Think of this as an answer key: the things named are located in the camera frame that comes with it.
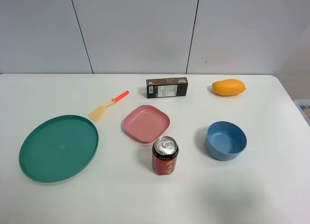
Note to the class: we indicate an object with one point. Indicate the yellow spatula with red handle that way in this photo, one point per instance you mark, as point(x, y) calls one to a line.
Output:
point(97, 114)

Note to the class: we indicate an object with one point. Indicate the pink square plate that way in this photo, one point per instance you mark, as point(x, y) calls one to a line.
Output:
point(146, 123)

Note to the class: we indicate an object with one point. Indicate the brown cardboard box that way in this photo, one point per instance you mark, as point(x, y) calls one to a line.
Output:
point(166, 87)

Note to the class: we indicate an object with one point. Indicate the red soda can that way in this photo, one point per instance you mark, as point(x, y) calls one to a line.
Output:
point(164, 155)

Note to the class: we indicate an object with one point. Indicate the yellow mango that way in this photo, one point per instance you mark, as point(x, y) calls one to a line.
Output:
point(228, 87)

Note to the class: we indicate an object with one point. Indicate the blue bowl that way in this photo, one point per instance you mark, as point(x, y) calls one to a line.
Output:
point(225, 140)

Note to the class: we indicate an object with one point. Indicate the green round plate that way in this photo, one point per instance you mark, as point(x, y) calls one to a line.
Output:
point(59, 148)

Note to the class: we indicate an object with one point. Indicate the clear plastic bin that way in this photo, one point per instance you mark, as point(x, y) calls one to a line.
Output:
point(303, 106)

